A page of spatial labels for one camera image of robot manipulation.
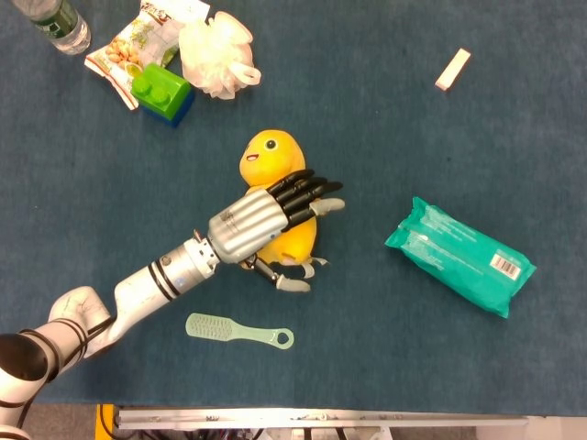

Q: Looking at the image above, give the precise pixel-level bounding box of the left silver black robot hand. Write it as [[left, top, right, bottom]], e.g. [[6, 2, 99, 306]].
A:
[[206, 169, 346, 292]]

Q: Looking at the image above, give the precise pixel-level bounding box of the yellow plush duck toy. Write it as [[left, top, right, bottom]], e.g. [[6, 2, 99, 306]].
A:
[[238, 128, 329, 280]]

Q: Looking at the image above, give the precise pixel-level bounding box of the blue toy building block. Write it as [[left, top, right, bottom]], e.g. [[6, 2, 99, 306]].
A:
[[140, 90, 195, 128]]

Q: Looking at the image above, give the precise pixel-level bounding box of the green toy building block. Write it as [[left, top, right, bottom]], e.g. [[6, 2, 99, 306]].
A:
[[130, 62, 192, 121]]

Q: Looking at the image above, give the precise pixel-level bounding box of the light green brush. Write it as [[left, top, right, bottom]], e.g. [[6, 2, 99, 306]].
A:
[[185, 312, 295, 351]]

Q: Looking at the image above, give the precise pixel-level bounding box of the white mesh bath sponge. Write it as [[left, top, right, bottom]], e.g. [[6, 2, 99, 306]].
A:
[[177, 11, 262, 101]]

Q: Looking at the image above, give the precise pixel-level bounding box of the blue felt table cloth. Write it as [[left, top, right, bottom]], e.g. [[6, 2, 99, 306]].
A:
[[0, 0, 587, 417]]

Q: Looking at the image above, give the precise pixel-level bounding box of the peanut snack bag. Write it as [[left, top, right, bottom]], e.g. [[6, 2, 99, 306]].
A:
[[83, 0, 211, 113]]

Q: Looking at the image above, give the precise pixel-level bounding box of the green wet wipes pack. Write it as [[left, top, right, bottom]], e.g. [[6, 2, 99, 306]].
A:
[[383, 196, 537, 320]]

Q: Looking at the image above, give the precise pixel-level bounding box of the small white eraser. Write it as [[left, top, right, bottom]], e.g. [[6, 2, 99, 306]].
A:
[[435, 47, 472, 93]]

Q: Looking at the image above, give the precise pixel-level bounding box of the clear plastic water bottle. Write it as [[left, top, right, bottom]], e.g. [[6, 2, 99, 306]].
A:
[[11, 0, 93, 57]]

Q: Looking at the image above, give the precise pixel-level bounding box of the aluminium frame rail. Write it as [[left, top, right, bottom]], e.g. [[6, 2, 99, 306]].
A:
[[113, 407, 529, 431]]

